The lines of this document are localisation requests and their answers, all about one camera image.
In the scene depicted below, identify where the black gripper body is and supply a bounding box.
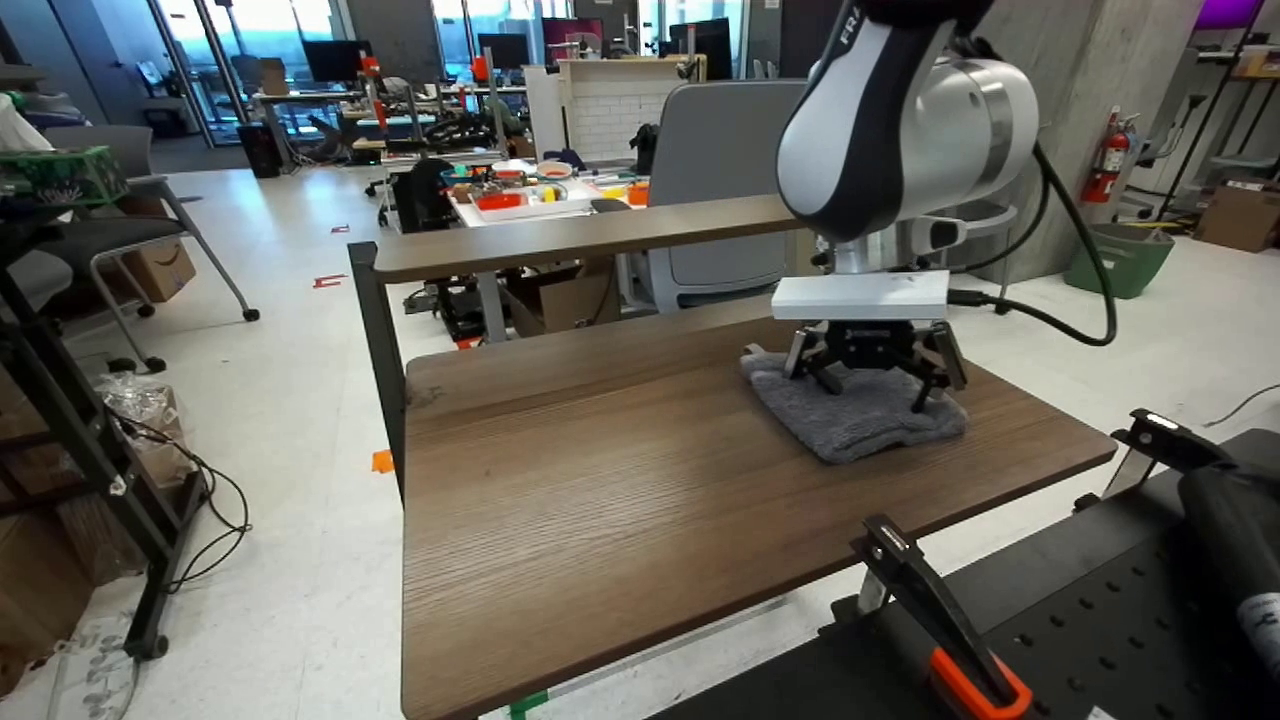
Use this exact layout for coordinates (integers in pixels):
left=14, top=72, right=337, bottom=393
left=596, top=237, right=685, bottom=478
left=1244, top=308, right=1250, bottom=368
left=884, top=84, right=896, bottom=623
left=797, top=322, right=939, bottom=377

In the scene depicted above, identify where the grey towel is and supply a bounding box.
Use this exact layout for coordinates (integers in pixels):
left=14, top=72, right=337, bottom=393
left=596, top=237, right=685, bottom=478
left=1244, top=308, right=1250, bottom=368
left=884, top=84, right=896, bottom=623
left=740, top=342, right=971, bottom=469

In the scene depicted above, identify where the grey office chair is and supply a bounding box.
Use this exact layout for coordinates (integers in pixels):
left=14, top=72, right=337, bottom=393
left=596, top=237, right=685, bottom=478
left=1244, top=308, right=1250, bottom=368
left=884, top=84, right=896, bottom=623
left=645, top=75, right=821, bottom=315

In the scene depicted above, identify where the green bin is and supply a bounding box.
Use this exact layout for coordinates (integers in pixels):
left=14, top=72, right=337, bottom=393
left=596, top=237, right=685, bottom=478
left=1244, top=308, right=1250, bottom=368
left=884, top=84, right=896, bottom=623
left=1058, top=221, right=1175, bottom=300

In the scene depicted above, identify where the brown cardboard box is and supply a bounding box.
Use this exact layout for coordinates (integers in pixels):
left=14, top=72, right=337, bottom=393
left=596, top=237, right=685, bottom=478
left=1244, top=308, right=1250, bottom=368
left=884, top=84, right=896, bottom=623
left=0, top=438, right=193, bottom=673
left=1195, top=175, right=1280, bottom=255
left=500, top=264, right=625, bottom=337
left=117, top=237, right=201, bottom=308

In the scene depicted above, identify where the wooden raised desk shelf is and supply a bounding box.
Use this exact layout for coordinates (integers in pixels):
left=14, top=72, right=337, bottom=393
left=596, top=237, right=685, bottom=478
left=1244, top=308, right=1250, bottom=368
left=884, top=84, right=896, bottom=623
left=367, top=194, right=805, bottom=290

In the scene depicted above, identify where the red fire extinguisher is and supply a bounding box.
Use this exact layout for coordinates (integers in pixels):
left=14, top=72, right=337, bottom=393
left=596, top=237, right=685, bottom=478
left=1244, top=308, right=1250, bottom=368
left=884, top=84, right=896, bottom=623
left=1080, top=110, right=1137, bottom=214

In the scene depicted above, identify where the white table with colourful items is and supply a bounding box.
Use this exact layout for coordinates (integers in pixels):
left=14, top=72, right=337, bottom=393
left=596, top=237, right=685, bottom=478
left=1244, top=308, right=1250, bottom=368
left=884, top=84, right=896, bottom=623
left=442, top=155, right=655, bottom=234

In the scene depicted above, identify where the black perforated breadboard table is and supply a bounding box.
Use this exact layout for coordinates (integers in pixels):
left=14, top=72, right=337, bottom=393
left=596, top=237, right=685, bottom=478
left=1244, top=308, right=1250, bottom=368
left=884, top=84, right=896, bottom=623
left=653, top=423, right=1280, bottom=720

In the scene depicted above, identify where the black computer monitor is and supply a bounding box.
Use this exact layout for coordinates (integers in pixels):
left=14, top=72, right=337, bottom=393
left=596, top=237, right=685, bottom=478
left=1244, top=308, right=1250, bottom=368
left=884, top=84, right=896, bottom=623
left=298, top=38, right=367, bottom=87
left=665, top=18, right=736, bottom=84

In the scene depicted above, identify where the black backpack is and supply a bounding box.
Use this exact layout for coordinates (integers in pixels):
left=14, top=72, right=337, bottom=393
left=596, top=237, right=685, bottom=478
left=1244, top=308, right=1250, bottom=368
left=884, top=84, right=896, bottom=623
left=391, top=155, right=461, bottom=237

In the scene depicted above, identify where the black trash bin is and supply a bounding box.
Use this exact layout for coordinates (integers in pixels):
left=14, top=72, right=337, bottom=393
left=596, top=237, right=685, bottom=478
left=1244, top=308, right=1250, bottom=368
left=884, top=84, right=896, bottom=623
left=236, top=123, right=289, bottom=181

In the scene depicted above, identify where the black metal rack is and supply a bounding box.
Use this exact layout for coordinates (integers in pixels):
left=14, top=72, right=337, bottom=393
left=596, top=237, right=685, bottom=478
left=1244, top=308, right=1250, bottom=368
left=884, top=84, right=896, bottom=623
left=0, top=216, right=217, bottom=666

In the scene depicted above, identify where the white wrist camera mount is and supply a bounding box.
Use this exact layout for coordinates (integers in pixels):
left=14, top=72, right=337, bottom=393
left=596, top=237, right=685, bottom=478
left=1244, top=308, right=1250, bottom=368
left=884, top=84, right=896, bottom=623
left=766, top=268, right=955, bottom=327

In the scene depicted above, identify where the black cable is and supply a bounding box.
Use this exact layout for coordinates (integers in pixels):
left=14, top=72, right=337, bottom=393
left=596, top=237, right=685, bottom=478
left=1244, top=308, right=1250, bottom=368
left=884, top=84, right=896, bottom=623
left=948, top=138, right=1120, bottom=354

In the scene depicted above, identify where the black clamp with orange handle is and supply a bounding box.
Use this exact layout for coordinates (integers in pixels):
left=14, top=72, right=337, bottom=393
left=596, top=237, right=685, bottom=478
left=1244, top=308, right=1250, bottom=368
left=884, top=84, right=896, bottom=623
left=1106, top=405, right=1238, bottom=509
left=849, top=514, right=1041, bottom=720

